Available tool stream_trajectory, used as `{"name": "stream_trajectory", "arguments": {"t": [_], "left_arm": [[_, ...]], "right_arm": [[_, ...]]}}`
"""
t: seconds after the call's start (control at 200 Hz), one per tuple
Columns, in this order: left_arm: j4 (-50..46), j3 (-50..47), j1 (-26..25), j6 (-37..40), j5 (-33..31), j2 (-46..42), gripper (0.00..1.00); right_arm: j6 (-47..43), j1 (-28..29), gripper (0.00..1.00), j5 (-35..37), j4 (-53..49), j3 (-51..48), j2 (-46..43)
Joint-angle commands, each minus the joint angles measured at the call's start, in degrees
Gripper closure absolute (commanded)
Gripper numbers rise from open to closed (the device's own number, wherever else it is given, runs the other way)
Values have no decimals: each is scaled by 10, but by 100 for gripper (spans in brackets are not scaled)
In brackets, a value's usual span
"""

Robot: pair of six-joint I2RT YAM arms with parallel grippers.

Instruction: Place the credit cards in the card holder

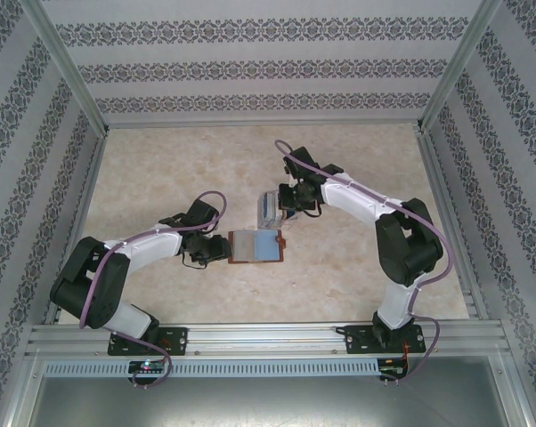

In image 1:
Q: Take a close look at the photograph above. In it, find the light blue card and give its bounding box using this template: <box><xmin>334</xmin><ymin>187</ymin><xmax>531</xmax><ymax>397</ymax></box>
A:
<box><xmin>254</xmin><ymin>230</ymin><xmax>280</xmax><ymax>261</ymax></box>

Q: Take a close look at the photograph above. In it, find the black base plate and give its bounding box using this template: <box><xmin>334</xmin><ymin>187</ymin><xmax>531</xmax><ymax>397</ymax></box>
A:
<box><xmin>107</xmin><ymin>326</ymin><xmax>190</xmax><ymax>357</ymax></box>
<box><xmin>344</xmin><ymin>324</ymin><xmax>427</xmax><ymax>356</ymax></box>

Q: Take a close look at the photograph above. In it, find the aluminium side rail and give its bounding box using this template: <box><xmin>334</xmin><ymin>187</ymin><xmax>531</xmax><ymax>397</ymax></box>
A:
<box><xmin>415</xmin><ymin>131</ymin><xmax>491</xmax><ymax>320</ymax></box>
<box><xmin>43</xmin><ymin>131</ymin><xmax>111</xmax><ymax>325</ymax></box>

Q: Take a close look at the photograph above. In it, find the controller board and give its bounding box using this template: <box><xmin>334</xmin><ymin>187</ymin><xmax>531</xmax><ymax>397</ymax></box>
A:
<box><xmin>378</xmin><ymin>364</ymin><xmax>408</xmax><ymax>380</ymax></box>
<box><xmin>128</xmin><ymin>359</ymin><xmax>167</xmax><ymax>375</ymax></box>

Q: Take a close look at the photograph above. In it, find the brown leather card holder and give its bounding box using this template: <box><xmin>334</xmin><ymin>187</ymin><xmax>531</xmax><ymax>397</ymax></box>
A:
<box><xmin>226</xmin><ymin>229</ymin><xmax>287</xmax><ymax>264</ymax></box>

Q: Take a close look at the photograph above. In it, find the steel sheet panel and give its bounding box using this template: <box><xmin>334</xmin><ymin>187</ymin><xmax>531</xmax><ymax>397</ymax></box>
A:
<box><xmin>25</xmin><ymin>355</ymin><xmax>525</xmax><ymax>427</ymax></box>

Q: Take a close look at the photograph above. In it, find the blue and white card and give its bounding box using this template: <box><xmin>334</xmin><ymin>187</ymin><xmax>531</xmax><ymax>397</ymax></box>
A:
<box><xmin>257</xmin><ymin>191</ymin><xmax>279</xmax><ymax>223</ymax></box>

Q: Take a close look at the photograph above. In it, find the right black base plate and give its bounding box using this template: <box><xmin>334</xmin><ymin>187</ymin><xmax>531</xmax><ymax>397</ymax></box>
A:
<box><xmin>344</xmin><ymin>324</ymin><xmax>427</xmax><ymax>356</ymax></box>

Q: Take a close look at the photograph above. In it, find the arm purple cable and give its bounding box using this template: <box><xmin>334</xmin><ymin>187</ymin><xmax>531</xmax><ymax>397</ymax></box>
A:
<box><xmin>273</xmin><ymin>140</ymin><xmax>456</xmax><ymax>389</ymax></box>
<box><xmin>78</xmin><ymin>189</ymin><xmax>229</xmax><ymax>391</ymax></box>

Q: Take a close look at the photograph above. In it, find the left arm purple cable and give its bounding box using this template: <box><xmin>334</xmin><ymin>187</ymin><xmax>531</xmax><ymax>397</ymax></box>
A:
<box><xmin>78</xmin><ymin>189</ymin><xmax>229</xmax><ymax>391</ymax></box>

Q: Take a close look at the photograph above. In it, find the grey slotted cable duct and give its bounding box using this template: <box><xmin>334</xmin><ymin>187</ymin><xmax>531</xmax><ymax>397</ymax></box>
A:
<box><xmin>43</xmin><ymin>359</ymin><xmax>380</xmax><ymax>378</ymax></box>

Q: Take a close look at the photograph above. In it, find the right controller board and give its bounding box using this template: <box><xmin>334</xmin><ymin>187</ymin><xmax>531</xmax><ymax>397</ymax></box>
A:
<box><xmin>378</xmin><ymin>364</ymin><xmax>408</xmax><ymax>380</ymax></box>

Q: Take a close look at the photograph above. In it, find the aluminium mounting rail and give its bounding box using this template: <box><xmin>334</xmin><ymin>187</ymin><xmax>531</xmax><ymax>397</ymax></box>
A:
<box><xmin>25</xmin><ymin>318</ymin><xmax>512</xmax><ymax>357</ymax></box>

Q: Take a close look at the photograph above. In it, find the left gripper thin black wire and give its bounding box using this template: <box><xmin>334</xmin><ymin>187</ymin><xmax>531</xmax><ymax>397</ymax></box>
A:
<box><xmin>181</xmin><ymin>253</ymin><xmax>209</xmax><ymax>270</ymax></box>

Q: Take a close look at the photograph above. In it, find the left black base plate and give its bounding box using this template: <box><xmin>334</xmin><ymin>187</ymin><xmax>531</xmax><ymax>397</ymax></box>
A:
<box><xmin>107</xmin><ymin>326</ymin><xmax>190</xmax><ymax>357</ymax></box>

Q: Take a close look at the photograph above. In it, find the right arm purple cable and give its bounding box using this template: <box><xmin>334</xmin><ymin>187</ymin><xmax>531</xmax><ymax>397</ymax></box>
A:
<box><xmin>273</xmin><ymin>140</ymin><xmax>456</xmax><ymax>389</ymax></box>

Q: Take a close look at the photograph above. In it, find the aluminium frame post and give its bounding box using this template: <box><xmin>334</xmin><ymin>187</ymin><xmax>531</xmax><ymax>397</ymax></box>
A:
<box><xmin>415</xmin><ymin>0</ymin><xmax>505</xmax><ymax>134</ymax></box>
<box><xmin>18</xmin><ymin>0</ymin><xmax>111</xmax><ymax>134</ymax></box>

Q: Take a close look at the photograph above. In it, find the left controller board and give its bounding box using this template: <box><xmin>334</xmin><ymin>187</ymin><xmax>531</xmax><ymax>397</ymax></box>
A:
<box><xmin>128</xmin><ymin>359</ymin><xmax>167</xmax><ymax>375</ymax></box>

